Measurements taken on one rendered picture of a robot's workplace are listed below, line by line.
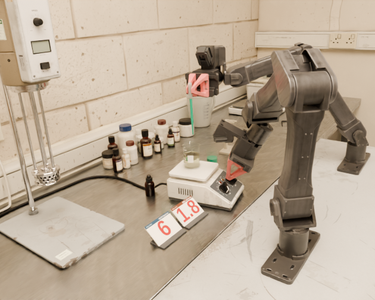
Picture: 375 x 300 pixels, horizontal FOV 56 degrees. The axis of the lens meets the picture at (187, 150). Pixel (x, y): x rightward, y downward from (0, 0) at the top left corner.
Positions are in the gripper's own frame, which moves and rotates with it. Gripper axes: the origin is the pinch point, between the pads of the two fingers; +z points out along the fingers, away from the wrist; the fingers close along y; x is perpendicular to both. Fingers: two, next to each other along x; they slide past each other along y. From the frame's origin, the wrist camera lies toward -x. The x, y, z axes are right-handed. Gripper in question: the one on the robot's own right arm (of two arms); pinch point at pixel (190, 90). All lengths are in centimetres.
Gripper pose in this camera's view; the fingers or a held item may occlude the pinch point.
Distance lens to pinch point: 100.4
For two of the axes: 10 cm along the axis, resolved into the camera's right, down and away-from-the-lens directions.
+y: 9.1, 1.0, -4.1
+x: 0.6, 9.3, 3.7
